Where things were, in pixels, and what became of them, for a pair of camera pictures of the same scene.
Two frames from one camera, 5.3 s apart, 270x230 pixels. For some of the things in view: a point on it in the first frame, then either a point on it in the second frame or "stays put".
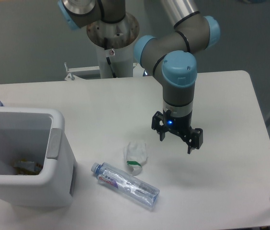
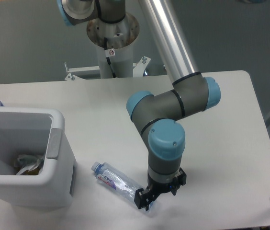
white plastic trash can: x=9 y=133 stays put
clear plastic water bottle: x=108 y=176 stays put
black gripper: x=180 y=125 → x=143 y=198
